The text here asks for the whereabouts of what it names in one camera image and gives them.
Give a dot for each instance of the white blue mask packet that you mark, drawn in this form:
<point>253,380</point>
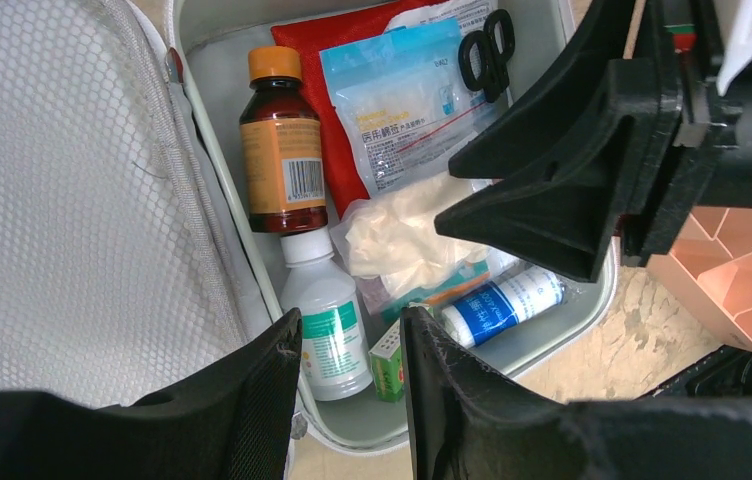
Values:
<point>470,15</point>

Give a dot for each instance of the white bottle blue label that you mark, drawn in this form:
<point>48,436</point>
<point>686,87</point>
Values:
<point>501,304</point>

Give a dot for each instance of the peach plastic desk organizer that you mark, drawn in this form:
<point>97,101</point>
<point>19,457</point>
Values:
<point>709,270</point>

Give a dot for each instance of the small green box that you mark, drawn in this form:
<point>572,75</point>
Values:
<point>387,365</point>

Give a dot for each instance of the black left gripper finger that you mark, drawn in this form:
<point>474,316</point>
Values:
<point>519,140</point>
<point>561,209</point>
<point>469,421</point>
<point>230,420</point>

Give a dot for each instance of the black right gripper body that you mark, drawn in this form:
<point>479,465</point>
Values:
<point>708,161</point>

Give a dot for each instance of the brown bottle orange cap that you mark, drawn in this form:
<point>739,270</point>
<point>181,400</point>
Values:
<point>281,143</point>

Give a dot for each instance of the blue clear wipes packet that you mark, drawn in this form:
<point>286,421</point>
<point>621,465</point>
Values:
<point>402,102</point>

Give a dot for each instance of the clear white cap bottle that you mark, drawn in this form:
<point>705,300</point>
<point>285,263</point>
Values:
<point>334,358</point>

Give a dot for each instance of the white sponge pad stack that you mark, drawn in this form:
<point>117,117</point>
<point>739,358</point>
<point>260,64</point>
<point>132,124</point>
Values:
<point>390,247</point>

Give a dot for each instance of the black handled scissors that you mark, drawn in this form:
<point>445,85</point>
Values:
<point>483,56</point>

